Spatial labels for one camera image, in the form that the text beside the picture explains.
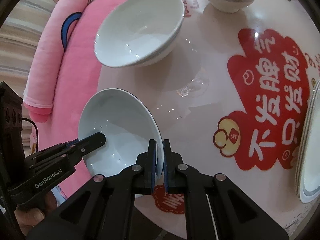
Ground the striped beige blanket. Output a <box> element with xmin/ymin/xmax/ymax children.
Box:
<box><xmin>0</xmin><ymin>0</ymin><xmax>60</xmax><ymax>150</ymax></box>

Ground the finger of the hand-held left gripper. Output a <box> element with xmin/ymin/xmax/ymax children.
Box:
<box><xmin>24</xmin><ymin>132</ymin><xmax>107</xmax><ymax>170</ymax></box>
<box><xmin>37</xmin><ymin>140</ymin><xmax>80</xmax><ymax>156</ymax></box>

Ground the pink plush pillow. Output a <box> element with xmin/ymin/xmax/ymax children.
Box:
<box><xmin>24</xmin><ymin>0</ymin><xmax>160</xmax><ymax>200</ymax></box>

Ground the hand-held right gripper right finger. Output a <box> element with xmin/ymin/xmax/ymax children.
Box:
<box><xmin>162</xmin><ymin>139</ymin><xmax>297</xmax><ymax>240</ymax></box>

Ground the black cable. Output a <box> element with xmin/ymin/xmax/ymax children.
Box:
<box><xmin>21</xmin><ymin>117</ymin><xmax>38</xmax><ymax>153</ymax></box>

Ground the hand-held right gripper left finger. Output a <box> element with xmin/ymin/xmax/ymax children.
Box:
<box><xmin>25</xmin><ymin>139</ymin><xmax>158</xmax><ymax>240</ymax></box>

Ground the person's left hand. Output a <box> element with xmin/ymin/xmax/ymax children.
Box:
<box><xmin>14</xmin><ymin>190</ymin><xmax>59</xmax><ymax>235</ymax></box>

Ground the pink printed table cover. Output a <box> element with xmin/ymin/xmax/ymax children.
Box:
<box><xmin>57</xmin><ymin>0</ymin><xmax>320</xmax><ymax>230</ymax></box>

